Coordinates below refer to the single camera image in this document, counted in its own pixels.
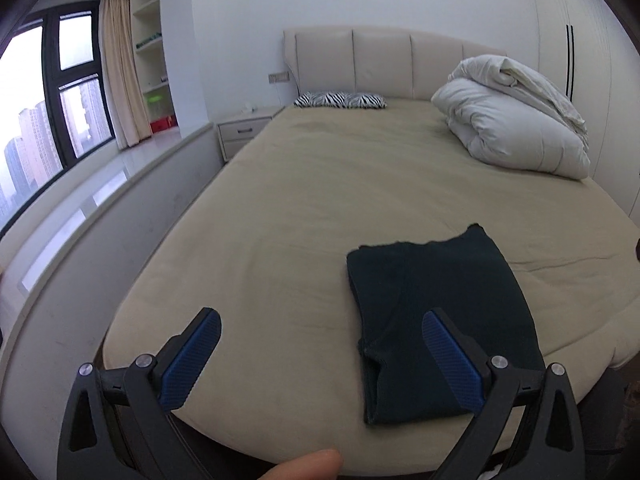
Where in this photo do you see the beige curtain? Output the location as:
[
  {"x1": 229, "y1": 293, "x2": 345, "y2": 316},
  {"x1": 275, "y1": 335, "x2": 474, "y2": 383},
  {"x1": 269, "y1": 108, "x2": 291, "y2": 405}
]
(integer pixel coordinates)
[{"x1": 98, "y1": 0, "x2": 143, "y2": 150}]

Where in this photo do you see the white built-in shelf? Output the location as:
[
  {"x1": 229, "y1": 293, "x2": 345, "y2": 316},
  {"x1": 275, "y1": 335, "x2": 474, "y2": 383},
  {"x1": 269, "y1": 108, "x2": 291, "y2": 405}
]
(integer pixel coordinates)
[{"x1": 129, "y1": 0, "x2": 181, "y2": 136}]

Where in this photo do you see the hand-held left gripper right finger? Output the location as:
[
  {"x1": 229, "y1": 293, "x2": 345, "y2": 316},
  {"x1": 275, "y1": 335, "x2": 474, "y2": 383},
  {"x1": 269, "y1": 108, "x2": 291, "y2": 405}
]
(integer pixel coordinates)
[{"x1": 421, "y1": 308, "x2": 587, "y2": 480}]

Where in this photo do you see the dark green sweater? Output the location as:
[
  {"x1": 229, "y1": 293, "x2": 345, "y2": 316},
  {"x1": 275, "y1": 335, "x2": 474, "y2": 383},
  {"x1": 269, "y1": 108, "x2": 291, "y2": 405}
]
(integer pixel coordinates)
[{"x1": 346, "y1": 223, "x2": 547, "y2": 427}]

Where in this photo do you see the person's left hand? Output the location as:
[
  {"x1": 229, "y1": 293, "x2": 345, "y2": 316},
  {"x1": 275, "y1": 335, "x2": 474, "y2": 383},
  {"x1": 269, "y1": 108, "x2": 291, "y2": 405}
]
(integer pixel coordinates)
[{"x1": 257, "y1": 449, "x2": 344, "y2": 480}]

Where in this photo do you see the cream padded headboard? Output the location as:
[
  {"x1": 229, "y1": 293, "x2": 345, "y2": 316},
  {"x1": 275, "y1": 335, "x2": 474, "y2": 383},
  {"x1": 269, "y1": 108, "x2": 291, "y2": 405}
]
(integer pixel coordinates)
[{"x1": 283, "y1": 26, "x2": 508, "y2": 107}]

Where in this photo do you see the zebra print pillow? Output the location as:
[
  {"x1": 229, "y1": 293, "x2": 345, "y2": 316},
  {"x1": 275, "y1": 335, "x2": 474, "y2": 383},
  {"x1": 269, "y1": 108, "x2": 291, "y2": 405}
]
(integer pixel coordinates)
[{"x1": 293, "y1": 91, "x2": 388, "y2": 110}]

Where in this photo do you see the white window ledge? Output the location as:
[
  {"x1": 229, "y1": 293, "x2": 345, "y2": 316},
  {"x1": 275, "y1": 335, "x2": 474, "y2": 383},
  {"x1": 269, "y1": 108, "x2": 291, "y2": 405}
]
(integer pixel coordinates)
[{"x1": 0, "y1": 122, "x2": 223, "y2": 480}]

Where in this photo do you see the white wardrobe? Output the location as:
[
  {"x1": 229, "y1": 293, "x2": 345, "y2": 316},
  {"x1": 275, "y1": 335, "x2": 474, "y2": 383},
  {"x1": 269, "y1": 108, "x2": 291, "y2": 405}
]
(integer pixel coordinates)
[{"x1": 530, "y1": 0, "x2": 640, "y2": 196}]

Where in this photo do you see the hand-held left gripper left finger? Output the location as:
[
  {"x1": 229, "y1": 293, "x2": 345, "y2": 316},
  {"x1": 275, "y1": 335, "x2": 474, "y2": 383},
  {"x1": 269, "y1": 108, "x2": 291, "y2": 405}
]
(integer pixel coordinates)
[{"x1": 56, "y1": 306, "x2": 223, "y2": 480}]

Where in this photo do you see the white folded duvet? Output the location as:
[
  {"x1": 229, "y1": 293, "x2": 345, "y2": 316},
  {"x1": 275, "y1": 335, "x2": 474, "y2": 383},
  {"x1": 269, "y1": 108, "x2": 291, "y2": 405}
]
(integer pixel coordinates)
[{"x1": 431, "y1": 55, "x2": 592, "y2": 179}]

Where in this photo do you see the bed with beige sheet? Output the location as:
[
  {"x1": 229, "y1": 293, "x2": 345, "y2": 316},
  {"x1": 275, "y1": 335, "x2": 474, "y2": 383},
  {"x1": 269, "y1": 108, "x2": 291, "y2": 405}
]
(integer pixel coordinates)
[{"x1": 100, "y1": 100, "x2": 640, "y2": 478}]

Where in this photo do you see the black framed window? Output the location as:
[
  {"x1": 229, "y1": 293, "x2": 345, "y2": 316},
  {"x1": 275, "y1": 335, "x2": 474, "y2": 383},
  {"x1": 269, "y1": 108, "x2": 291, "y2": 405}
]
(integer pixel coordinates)
[{"x1": 0, "y1": 7, "x2": 117, "y2": 233}]

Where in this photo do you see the white nightstand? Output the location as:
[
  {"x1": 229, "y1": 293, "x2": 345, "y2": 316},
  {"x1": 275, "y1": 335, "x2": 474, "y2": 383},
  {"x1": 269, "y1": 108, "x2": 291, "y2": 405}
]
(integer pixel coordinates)
[{"x1": 215, "y1": 105, "x2": 286, "y2": 163}]

